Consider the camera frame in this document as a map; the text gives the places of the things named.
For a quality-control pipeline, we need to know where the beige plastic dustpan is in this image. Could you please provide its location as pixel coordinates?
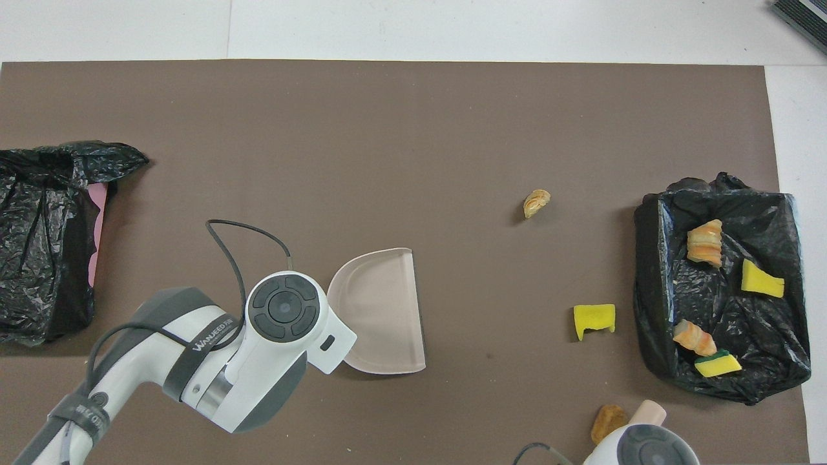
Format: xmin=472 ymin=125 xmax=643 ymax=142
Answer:
xmin=326 ymin=248 xmax=427 ymax=375

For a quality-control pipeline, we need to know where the brown bread roll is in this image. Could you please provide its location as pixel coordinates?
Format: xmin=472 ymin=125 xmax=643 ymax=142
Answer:
xmin=591 ymin=404 xmax=629 ymax=446

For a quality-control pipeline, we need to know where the large striped croissant piece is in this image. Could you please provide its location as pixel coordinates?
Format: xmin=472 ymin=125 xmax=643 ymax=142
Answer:
xmin=686 ymin=219 xmax=724 ymax=269

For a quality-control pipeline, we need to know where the yellow sponge piece green backing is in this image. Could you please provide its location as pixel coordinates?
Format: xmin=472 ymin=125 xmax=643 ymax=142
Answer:
xmin=695 ymin=349 xmax=744 ymax=378

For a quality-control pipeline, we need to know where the pink plastic bin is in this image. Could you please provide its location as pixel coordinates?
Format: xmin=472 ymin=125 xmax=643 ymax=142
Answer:
xmin=86 ymin=183 xmax=107 ymax=288

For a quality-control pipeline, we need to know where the black trash bag bin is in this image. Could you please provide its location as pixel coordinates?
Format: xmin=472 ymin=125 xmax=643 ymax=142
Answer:
xmin=633 ymin=171 xmax=813 ymax=406

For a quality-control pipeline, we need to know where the black bag over pink bin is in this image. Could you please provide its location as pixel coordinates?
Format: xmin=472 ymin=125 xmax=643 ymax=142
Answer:
xmin=0 ymin=141 xmax=151 ymax=347

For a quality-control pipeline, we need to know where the brown table mat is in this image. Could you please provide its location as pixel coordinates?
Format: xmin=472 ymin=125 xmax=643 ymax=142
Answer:
xmin=0 ymin=60 xmax=808 ymax=465

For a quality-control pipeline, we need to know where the small striped croissant piece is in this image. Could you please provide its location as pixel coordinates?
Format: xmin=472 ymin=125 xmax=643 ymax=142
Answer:
xmin=523 ymin=189 xmax=552 ymax=219

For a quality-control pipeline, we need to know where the dark striped object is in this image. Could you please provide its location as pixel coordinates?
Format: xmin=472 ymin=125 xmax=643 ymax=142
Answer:
xmin=771 ymin=0 xmax=827 ymax=56

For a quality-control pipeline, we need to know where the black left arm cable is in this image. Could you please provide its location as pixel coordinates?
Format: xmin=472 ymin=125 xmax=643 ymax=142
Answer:
xmin=84 ymin=220 xmax=293 ymax=395

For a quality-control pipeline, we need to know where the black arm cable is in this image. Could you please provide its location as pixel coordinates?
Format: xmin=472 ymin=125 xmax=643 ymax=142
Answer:
xmin=514 ymin=442 xmax=576 ymax=465
xmin=84 ymin=220 xmax=293 ymax=395

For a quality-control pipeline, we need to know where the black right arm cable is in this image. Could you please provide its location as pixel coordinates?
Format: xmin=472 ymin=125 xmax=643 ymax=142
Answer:
xmin=514 ymin=442 xmax=576 ymax=465

